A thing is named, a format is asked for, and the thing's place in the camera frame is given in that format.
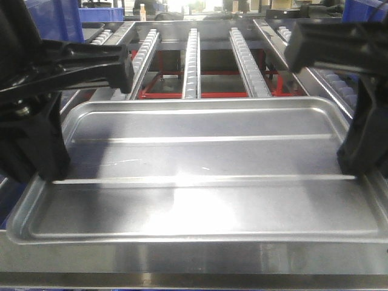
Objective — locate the far right roller track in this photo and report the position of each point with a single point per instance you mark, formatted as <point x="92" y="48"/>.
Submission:
<point x="333" y="78"/>

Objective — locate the left steel divider rail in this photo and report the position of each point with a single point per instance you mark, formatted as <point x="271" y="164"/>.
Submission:
<point x="123" y="33"/>

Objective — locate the white roller track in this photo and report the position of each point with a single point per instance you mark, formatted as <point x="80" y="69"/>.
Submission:
<point x="141" y="63"/>
<point x="252" y="77"/>
<point x="191" y="88"/>

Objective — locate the blue bin upper left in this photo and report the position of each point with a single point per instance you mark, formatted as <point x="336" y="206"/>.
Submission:
<point x="57" y="19"/>

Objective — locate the blue bin under trays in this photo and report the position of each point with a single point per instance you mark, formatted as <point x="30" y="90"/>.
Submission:
<point x="11" y="192"/>

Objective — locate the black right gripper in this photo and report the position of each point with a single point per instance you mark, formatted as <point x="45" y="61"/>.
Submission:
<point x="359" y="48"/>

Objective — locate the far left roller track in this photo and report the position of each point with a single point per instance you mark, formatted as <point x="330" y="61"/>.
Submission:
<point x="101" y="36"/>

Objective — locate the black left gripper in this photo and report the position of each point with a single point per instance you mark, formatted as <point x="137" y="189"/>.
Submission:
<point x="34" y="72"/>

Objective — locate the left white roller track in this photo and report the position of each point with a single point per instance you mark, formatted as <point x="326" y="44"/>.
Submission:
<point x="141" y="63"/>

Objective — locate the right white roller track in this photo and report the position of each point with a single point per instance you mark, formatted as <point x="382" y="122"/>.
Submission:
<point x="252" y="77"/>

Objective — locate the centre white roller track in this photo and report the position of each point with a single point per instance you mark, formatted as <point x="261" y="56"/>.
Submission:
<point x="191" y="88"/>

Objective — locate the steel front rail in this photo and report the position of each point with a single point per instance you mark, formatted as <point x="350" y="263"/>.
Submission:
<point x="198" y="265"/>

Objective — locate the silver ribbed metal tray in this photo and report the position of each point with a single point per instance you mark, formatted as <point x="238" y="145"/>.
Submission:
<point x="219" y="170"/>

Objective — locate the steel divider rail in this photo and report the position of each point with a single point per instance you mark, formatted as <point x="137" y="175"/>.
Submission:
<point x="274" y="47"/>
<point x="123" y="33"/>

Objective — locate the right steel divider rail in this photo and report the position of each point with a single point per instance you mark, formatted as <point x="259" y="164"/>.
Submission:
<point x="274" y="47"/>

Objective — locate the red steel frame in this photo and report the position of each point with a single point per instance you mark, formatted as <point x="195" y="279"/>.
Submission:
<point x="220" y="76"/>

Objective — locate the blue bin upper right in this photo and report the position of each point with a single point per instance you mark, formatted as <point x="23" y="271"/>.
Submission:
<point x="364" y="11"/>

